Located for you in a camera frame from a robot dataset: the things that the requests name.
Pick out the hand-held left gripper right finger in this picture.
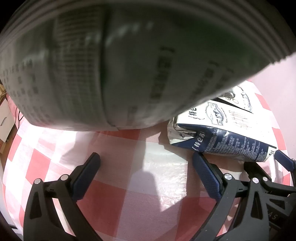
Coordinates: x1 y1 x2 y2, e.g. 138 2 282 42
192 152 271 241

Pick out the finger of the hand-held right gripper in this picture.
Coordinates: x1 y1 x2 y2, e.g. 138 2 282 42
274 150 296 186
244 162 272 183

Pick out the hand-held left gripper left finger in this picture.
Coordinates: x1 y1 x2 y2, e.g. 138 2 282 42
23 152 103 241

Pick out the white navy milk carton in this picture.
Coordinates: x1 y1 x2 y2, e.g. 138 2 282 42
167 85 277 163

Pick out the large grey printed snack packet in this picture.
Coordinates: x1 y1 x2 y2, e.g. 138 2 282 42
0 0 296 132

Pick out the red white checked tablecloth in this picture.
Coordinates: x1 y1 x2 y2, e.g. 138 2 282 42
3 79 296 241

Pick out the white cardboard box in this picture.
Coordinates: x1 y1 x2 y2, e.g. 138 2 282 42
0 85 16 142

